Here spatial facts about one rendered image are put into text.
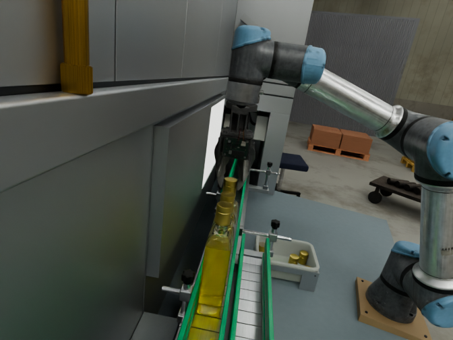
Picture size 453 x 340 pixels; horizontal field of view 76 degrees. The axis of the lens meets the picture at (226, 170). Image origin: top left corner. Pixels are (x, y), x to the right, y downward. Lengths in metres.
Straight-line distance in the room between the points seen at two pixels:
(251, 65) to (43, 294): 0.50
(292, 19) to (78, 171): 1.47
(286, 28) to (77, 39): 1.45
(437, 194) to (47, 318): 0.77
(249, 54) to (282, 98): 1.07
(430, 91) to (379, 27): 2.45
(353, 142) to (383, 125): 5.88
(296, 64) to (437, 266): 0.61
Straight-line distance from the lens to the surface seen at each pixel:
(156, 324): 0.75
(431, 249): 0.90
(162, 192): 0.59
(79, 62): 0.30
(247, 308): 0.81
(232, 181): 0.71
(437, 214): 0.85
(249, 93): 0.63
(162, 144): 0.56
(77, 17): 0.30
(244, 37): 0.63
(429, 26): 11.02
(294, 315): 1.03
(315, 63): 0.64
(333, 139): 6.66
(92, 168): 0.38
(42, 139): 0.27
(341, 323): 1.07
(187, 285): 0.68
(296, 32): 1.69
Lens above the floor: 1.43
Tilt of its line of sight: 19 degrees down
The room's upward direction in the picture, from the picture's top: 8 degrees clockwise
